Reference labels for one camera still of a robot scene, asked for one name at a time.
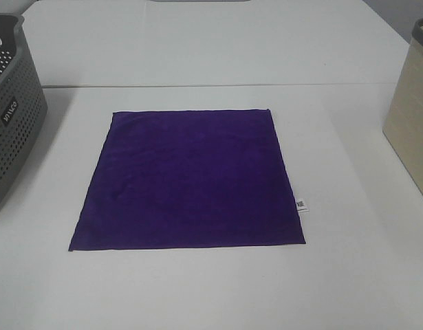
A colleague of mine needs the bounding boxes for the grey perforated laundry basket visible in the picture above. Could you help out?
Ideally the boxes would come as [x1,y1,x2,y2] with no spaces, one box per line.
[0,13,47,208]

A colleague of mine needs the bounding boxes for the beige fabric bin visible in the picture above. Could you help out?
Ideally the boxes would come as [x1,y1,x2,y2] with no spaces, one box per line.
[382,18,423,196]

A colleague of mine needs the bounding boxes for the purple towel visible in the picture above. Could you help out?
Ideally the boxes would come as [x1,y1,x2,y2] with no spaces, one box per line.
[69,109,305,251]

